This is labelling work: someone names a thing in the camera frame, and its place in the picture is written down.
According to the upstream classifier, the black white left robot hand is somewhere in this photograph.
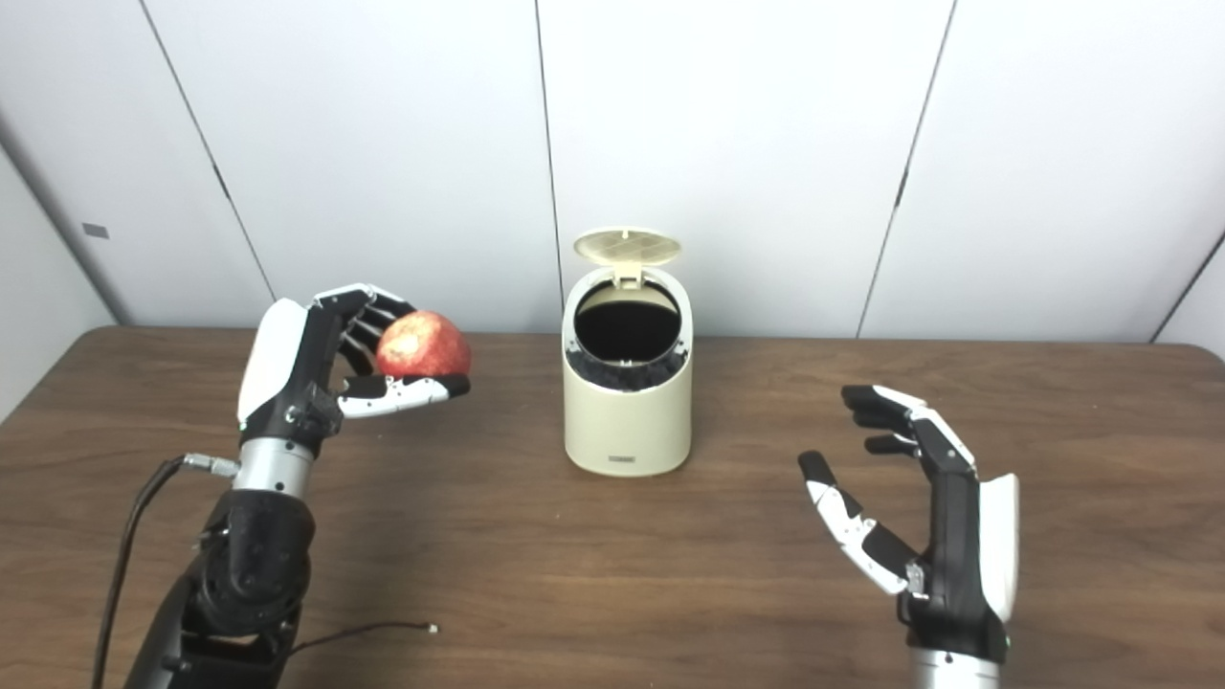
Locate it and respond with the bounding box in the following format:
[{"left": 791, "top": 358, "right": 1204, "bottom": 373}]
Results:
[{"left": 236, "top": 283, "right": 472, "bottom": 451}]

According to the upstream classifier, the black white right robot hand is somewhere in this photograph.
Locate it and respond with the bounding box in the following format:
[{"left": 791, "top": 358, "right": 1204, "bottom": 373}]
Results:
[{"left": 798, "top": 385, "right": 1021, "bottom": 664}]

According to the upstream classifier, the red apple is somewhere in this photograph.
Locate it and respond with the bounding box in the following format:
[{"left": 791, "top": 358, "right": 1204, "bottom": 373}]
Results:
[{"left": 375, "top": 310, "right": 473, "bottom": 380}]

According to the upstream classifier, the cream-colored bin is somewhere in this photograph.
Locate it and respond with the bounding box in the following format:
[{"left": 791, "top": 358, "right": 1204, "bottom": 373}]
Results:
[{"left": 562, "top": 268, "right": 694, "bottom": 478}]

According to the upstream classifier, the round cream bin lid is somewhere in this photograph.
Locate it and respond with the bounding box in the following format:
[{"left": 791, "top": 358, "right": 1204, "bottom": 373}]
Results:
[{"left": 574, "top": 227, "right": 683, "bottom": 290}]

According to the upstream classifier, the black bin liner bag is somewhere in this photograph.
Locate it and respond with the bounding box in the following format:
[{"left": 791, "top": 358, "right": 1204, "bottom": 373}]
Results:
[{"left": 567, "top": 344, "right": 690, "bottom": 391}]

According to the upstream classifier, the thin wire with white tip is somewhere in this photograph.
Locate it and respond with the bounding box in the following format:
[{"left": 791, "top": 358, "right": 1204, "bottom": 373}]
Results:
[{"left": 287, "top": 622, "right": 439, "bottom": 661}]

